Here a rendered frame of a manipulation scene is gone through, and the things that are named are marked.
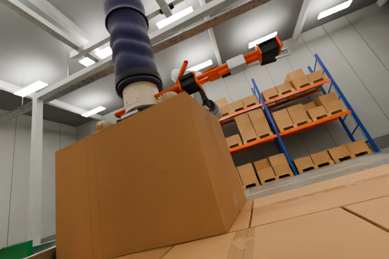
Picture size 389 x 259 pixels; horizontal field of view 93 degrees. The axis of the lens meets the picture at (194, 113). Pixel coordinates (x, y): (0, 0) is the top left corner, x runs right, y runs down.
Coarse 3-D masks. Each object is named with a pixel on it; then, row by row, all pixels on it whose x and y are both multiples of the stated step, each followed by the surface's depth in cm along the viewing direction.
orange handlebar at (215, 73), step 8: (280, 40) 72; (248, 56) 74; (256, 56) 77; (224, 64) 77; (208, 72) 78; (216, 72) 77; (224, 72) 80; (200, 80) 83; (208, 80) 82; (168, 88) 82; (176, 88) 81; (120, 112) 88
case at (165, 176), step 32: (128, 128) 63; (160, 128) 58; (192, 128) 54; (64, 160) 71; (96, 160) 65; (128, 160) 60; (160, 160) 55; (192, 160) 51; (224, 160) 70; (64, 192) 67; (96, 192) 61; (128, 192) 57; (160, 192) 53; (192, 192) 49; (224, 192) 54; (64, 224) 63; (96, 224) 58; (128, 224) 54; (160, 224) 50; (192, 224) 47; (224, 224) 45; (64, 256) 60; (96, 256) 56
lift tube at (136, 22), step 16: (112, 16) 97; (128, 16) 96; (112, 32) 93; (128, 32) 91; (144, 32) 97; (112, 48) 91; (128, 48) 88; (144, 48) 91; (128, 64) 84; (144, 64) 86; (128, 80) 81; (144, 80) 85
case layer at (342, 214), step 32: (288, 192) 72; (320, 192) 57; (352, 192) 47; (384, 192) 40; (256, 224) 44; (288, 224) 38; (320, 224) 33; (352, 224) 29; (384, 224) 26; (128, 256) 51; (160, 256) 42; (192, 256) 36; (224, 256) 32; (256, 256) 28; (288, 256) 26; (320, 256) 23; (352, 256) 21; (384, 256) 20
